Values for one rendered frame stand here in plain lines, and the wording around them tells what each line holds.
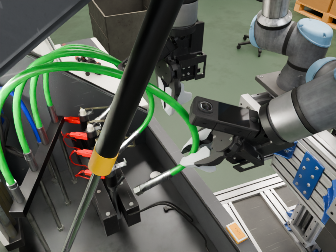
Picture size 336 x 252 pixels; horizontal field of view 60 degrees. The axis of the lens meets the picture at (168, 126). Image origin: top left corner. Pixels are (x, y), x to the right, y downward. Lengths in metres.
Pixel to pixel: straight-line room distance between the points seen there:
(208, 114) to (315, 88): 0.15
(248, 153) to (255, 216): 1.26
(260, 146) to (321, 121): 0.12
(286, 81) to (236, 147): 0.68
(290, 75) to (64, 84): 0.77
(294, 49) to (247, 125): 0.66
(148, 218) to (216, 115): 0.55
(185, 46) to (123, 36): 2.56
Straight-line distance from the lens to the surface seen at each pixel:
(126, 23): 3.10
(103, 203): 0.81
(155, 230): 0.93
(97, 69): 0.46
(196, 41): 0.59
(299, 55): 1.11
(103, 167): 0.23
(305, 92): 0.46
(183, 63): 0.57
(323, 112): 0.45
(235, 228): 0.79
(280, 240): 1.72
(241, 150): 0.51
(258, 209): 1.79
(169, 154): 0.95
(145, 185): 0.64
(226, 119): 0.47
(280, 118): 0.46
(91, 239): 0.94
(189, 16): 0.54
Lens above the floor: 1.63
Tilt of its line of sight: 40 degrees down
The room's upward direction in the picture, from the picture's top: straight up
